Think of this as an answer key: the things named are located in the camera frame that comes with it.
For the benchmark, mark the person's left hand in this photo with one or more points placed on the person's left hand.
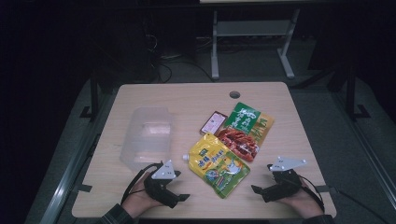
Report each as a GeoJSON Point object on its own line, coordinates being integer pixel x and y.
{"type": "Point", "coordinates": [137, 199]}

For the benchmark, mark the yellow spouted pouch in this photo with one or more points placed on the yellow spouted pouch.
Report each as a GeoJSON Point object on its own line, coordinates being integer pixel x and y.
{"type": "Point", "coordinates": [214, 165]}

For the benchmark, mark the black metal stand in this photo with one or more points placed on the black metal stand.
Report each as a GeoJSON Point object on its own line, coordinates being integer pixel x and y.
{"type": "Point", "coordinates": [94, 99]}
{"type": "Point", "coordinates": [351, 93]}

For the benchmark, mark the person's right hand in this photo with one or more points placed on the person's right hand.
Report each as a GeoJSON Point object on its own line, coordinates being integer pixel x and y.
{"type": "Point", "coordinates": [303, 202]}

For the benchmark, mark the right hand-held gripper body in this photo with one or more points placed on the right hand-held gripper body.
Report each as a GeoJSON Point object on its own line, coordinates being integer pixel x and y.
{"type": "Point", "coordinates": [285, 185]}

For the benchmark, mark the green and red food packet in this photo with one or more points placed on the green and red food packet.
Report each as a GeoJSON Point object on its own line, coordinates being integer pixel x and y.
{"type": "Point", "coordinates": [246, 130]}

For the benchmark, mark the clear plastic storage container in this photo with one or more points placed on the clear plastic storage container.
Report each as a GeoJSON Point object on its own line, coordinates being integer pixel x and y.
{"type": "Point", "coordinates": [146, 140]}

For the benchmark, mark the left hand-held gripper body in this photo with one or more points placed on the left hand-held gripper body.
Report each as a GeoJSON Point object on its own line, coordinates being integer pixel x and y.
{"type": "Point", "coordinates": [162, 183]}

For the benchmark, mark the white metal table frame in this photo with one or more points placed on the white metal table frame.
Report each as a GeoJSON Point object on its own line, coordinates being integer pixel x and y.
{"type": "Point", "coordinates": [252, 28]}

